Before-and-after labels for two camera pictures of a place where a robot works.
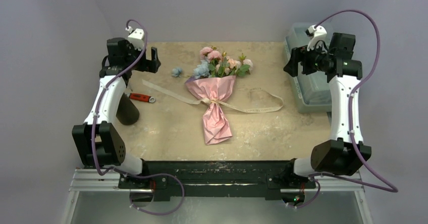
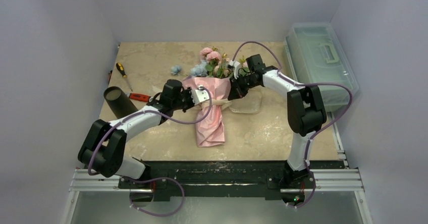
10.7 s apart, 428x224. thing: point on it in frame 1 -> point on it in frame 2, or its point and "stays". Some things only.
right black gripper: x=297 y=61 -> x=238 y=85
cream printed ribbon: x=216 y=102 -> x=251 y=102
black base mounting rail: x=191 y=179 stays
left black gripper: x=149 y=65 -> x=188 y=93
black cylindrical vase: x=127 y=112 stays
